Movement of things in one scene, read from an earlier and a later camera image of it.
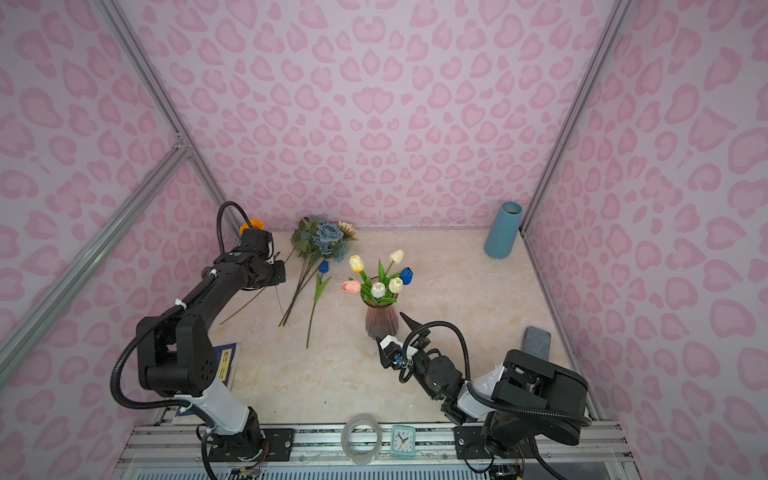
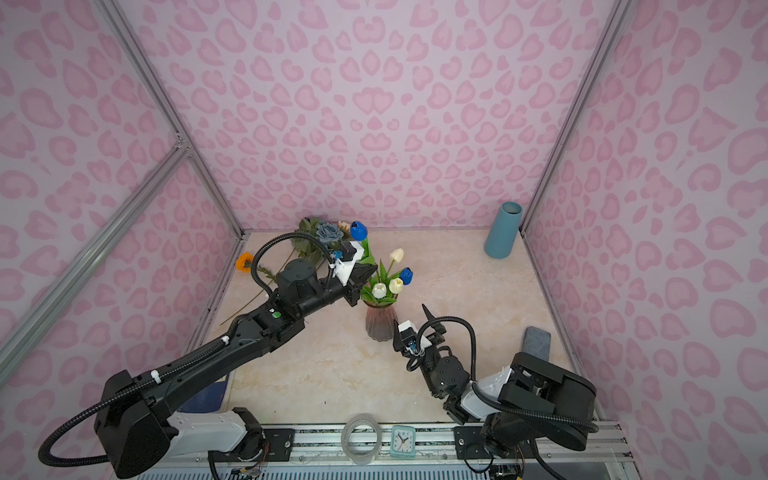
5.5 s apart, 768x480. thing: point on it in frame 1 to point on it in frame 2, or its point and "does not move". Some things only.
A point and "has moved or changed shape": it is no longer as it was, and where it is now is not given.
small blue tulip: (321, 284) has moved or changed shape
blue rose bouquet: (316, 242) does not move
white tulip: (396, 256) does not move
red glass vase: (381, 321) does not move
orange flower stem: (256, 224) has moved or changed shape
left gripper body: (271, 273) to (352, 288)
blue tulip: (406, 276) does not move
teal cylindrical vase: (500, 238) does not move
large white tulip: (378, 289) does not move
